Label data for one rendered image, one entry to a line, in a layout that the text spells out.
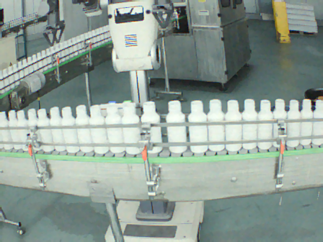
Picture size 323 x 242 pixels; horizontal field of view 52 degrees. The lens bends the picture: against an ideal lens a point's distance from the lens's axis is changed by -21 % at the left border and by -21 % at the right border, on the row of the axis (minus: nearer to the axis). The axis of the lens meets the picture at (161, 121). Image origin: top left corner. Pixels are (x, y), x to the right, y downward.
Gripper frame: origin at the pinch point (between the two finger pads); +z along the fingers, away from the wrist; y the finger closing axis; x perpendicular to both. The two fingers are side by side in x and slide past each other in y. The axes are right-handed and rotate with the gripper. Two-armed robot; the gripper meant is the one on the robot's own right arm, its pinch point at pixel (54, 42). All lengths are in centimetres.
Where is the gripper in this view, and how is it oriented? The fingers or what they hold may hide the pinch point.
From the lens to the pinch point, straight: 153.1
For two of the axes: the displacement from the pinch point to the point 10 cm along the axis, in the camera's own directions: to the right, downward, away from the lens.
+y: -1.5, 3.8, -9.1
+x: 9.8, -0.2, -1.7
